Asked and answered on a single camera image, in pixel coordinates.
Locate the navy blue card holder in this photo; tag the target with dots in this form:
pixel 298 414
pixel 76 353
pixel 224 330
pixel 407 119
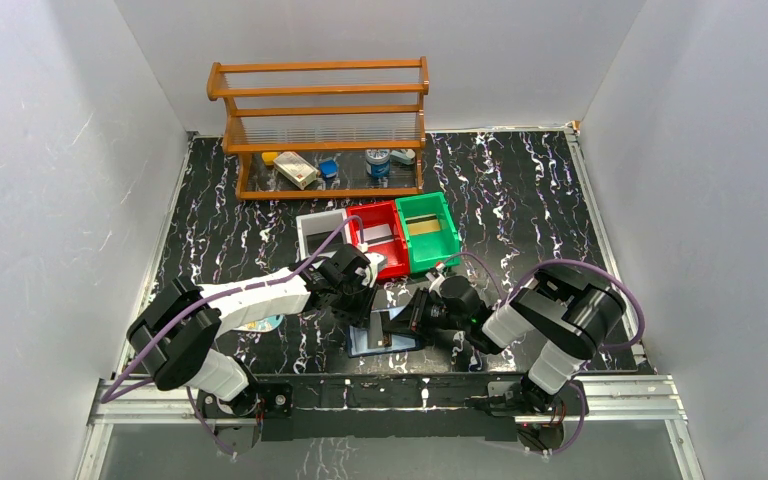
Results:
pixel 373 340

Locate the gold card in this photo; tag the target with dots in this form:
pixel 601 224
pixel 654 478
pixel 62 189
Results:
pixel 422 225

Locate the blue small cube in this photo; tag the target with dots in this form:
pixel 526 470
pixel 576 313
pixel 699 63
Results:
pixel 328 168

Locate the red plastic bin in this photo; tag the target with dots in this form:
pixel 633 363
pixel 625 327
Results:
pixel 395 252

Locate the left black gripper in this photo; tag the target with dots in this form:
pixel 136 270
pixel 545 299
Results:
pixel 360 309

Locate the grey tape dispenser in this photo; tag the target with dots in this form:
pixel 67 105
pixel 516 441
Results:
pixel 403 156

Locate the blue toothbrush blister pack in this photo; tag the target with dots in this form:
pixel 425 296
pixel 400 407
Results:
pixel 262 326

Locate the white plastic bin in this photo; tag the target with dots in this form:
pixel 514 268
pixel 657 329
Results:
pixel 319 222

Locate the yellow small object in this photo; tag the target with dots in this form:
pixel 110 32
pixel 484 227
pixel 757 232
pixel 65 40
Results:
pixel 268 158

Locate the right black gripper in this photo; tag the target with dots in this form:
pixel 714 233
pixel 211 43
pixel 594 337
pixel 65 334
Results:
pixel 411 320

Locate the black card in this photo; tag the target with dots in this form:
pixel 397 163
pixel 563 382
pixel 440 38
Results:
pixel 313 241

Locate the wooden shelf rack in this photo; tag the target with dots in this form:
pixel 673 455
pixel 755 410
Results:
pixel 325 106

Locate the white red small box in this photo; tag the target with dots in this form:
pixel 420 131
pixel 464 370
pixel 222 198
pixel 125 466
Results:
pixel 296 169

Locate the blue round tin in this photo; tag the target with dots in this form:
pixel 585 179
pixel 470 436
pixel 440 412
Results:
pixel 377 162

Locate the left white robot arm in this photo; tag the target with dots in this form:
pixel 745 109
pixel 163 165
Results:
pixel 174 336

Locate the green plastic bin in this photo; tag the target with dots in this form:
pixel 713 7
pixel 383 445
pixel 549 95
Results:
pixel 426 251

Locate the white card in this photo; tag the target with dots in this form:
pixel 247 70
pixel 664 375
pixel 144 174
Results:
pixel 378 235

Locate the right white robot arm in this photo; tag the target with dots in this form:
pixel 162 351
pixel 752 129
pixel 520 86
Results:
pixel 573 305

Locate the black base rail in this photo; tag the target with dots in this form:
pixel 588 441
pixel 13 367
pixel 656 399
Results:
pixel 434 405

